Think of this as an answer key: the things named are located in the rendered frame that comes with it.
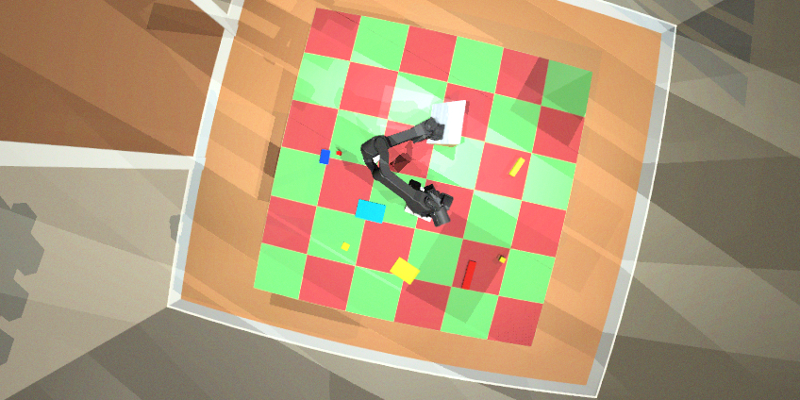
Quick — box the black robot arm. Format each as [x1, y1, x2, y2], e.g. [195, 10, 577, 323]
[360, 116, 451, 227]

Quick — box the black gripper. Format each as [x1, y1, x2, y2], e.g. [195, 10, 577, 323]
[409, 179, 454, 211]

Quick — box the small blue block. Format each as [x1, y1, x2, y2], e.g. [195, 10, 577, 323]
[320, 149, 331, 164]

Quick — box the red flat bar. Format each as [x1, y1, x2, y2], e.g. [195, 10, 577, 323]
[461, 261, 476, 290]

